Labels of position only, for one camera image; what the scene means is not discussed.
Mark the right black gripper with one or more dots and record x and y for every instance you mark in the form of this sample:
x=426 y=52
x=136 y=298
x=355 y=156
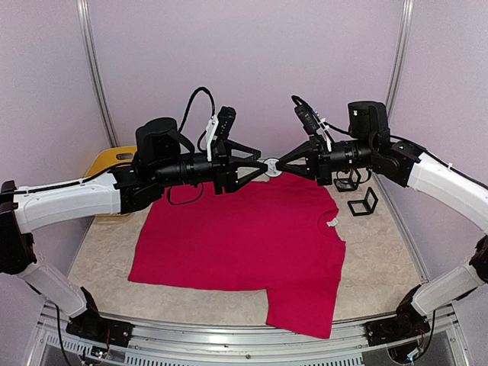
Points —
x=313 y=169

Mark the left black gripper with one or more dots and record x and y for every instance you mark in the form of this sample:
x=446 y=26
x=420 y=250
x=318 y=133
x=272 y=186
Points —
x=225 y=174

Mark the black brooch display box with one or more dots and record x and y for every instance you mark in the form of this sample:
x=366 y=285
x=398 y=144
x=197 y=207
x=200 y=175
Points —
x=349 y=182

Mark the magenta t-shirt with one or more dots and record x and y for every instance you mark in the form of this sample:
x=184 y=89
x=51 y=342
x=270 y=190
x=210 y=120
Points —
x=273 y=236

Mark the yellow plastic basket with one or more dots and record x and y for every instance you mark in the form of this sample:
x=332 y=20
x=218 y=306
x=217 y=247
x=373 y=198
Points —
x=110 y=157

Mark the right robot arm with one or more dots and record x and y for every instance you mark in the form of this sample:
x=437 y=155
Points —
x=371 y=146

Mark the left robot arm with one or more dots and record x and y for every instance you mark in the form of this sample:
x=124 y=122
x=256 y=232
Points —
x=164 y=158

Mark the white garment neck label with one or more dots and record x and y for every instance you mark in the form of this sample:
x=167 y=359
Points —
x=333 y=223

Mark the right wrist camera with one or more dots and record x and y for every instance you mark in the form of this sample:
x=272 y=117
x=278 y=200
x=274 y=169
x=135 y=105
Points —
x=312 y=123

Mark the right aluminium post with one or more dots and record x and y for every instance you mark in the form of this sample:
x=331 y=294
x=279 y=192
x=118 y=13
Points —
x=400 y=54

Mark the aluminium front rail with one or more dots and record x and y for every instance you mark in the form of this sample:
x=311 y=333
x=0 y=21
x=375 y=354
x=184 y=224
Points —
x=154 y=342

